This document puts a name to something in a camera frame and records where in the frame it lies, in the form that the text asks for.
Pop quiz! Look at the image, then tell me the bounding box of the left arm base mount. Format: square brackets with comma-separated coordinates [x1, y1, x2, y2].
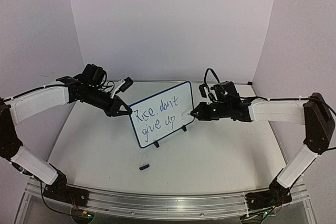
[43, 174, 89, 207]

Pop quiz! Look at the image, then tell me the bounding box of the wire whiteboard stand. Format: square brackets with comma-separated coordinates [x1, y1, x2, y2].
[153, 125, 187, 148]

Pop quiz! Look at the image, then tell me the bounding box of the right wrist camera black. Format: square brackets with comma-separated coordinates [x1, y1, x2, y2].
[198, 83, 207, 98]

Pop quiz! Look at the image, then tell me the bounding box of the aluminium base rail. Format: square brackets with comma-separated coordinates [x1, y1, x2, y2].
[14, 178, 316, 223]

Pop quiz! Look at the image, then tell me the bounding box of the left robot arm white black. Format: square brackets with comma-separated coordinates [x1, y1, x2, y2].
[1, 64, 133, 200]

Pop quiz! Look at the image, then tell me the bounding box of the blue marker cap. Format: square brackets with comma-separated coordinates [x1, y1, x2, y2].
[139, 164, 150, 170]

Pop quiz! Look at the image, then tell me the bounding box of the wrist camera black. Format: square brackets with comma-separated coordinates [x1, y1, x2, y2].
[119, 77, 133, 92]
[198, 83, 207, 98]

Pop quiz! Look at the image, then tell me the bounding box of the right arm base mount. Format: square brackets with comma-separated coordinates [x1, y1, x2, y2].
[245, 185, 292, 210]

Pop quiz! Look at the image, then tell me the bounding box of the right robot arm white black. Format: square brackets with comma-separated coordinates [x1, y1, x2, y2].
[190, 82, 335, 195]

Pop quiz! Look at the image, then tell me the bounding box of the right camera black cable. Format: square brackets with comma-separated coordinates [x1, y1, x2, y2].
[204, 68, 221, 86]

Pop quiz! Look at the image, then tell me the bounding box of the blue framed whiteboard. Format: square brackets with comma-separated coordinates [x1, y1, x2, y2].
[130, 81, 195, 148]

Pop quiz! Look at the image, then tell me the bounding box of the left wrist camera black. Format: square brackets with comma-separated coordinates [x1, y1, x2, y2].
[119, 77, 133, 92]

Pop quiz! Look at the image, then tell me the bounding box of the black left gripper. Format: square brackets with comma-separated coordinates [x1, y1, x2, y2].
[82, 86, 133, 117]

